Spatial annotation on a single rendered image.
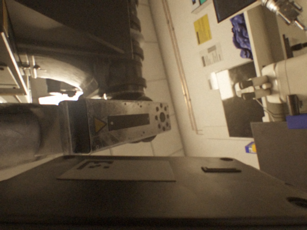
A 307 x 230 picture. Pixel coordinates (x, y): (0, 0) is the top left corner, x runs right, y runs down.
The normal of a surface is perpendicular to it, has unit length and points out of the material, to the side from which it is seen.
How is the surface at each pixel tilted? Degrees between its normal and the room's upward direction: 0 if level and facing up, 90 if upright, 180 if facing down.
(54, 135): 138
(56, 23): 90
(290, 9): 96
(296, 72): 91
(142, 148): 180
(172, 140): 180
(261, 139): 86
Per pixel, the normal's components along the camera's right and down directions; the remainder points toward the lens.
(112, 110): 0.84, -0.11
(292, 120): -0.79, 0.23
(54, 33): 0.10, 0.99
